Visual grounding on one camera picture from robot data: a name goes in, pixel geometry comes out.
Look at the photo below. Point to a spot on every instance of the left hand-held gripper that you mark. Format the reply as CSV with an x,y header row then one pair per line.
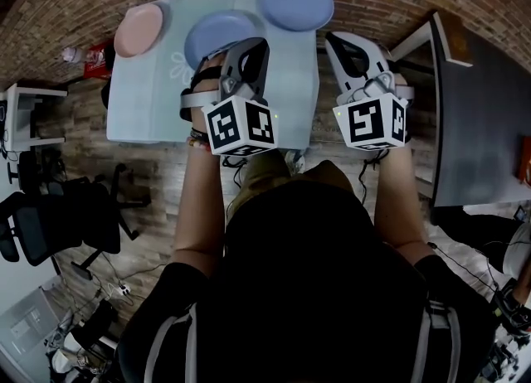
x,y
240,128

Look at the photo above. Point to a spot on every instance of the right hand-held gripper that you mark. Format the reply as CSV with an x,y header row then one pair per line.
x,y
365,120

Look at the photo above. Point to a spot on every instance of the big blue plate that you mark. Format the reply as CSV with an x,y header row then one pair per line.
x,y
294,4
211,37

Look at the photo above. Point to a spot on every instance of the person's left forearm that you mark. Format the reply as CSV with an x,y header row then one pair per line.
x,y
199,207

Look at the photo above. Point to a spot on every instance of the person's right forearm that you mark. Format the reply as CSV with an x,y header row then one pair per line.
x,y
398,207

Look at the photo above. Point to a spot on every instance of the person's left hand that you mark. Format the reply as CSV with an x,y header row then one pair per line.
x,y
209,69

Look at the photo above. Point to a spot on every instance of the person's right hand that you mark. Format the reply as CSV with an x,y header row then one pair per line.
x,y
400,76

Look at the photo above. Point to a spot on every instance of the black wristband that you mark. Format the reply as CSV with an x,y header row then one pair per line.
x,y
199,133

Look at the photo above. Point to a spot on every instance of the light blue flower tablecloth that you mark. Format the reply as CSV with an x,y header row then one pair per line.
x,y
157,103

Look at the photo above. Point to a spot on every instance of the person's khaki trousers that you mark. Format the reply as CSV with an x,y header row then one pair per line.
x,y
265,170

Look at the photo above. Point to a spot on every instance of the white shoe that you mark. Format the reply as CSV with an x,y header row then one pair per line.
x,y
295,161

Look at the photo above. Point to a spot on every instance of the small pink plate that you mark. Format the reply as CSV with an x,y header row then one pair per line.
x,y
137,31

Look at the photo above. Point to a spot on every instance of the grey desk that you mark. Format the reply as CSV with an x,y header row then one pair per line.
x,y
481,124

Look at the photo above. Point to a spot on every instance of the red packet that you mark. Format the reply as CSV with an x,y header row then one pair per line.
x,y
97,66

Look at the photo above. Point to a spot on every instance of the clear plastic bottle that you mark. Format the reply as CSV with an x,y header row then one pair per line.
x,y
68,54

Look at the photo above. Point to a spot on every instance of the orange box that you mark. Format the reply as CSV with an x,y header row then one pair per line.
x,y
526,161

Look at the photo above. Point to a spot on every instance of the small white table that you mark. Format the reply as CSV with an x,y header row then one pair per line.
x,y
25,91

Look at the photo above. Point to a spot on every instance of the person's black shirt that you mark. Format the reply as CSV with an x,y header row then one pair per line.
x,y
174,290

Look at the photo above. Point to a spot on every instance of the black office chair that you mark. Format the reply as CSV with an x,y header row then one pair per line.
x,y
50,228
37,174

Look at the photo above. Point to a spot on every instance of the white power strip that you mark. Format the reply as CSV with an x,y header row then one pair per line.
x,y
124,289

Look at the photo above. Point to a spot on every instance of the grey cabinet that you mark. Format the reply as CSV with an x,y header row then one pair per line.
x,y
25,323

